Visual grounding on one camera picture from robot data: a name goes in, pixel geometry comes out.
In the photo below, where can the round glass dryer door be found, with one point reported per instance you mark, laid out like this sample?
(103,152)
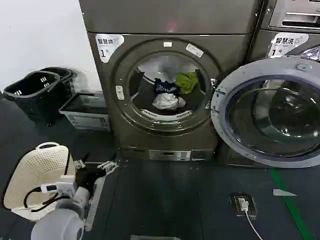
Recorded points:
(280,112)

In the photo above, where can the black slotted plastic basket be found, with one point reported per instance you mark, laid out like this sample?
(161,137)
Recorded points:
(30,100)
(65,75)

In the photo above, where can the grey front-loading dryer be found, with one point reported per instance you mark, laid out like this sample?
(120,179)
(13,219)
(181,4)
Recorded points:
(225,22)

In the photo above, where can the green floor tape strip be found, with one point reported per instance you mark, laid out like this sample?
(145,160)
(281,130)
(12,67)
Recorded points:
(290,200)

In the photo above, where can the cream perforated laundry basket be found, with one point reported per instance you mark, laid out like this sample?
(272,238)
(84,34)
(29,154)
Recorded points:
(35,167)

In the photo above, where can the grey washing machine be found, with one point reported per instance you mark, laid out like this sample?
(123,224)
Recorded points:
(287,15)

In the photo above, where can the blue printed garment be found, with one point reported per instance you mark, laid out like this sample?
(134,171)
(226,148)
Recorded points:
(163,87)

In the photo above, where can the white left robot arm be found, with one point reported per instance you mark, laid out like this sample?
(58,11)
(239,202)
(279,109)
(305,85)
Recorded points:
(62,222)

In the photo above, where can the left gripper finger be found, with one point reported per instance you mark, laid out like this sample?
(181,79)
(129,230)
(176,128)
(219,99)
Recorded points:
(108,165)
(80,163)

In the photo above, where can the white garment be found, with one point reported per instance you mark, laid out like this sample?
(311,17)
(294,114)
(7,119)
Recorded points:
(166,101)

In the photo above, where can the green garment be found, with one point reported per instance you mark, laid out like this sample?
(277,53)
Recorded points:
(186,81)

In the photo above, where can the grey plastic crate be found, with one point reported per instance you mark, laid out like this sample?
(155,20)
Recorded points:
(85,117)

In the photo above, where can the floor socket box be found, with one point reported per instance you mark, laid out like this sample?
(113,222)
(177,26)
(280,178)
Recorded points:
(243,205)

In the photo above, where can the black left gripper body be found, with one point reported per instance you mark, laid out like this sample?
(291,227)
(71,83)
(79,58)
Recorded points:
(87,176)

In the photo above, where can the grey floor marker piece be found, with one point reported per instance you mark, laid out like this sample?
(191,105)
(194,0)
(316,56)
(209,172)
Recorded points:
(283,192)

